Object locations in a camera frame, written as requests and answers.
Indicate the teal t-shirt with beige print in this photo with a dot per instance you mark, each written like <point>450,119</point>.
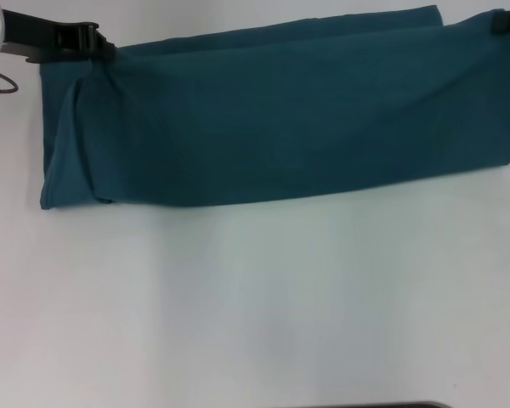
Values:
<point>280,127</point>

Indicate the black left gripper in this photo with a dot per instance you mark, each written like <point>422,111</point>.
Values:
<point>42,38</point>

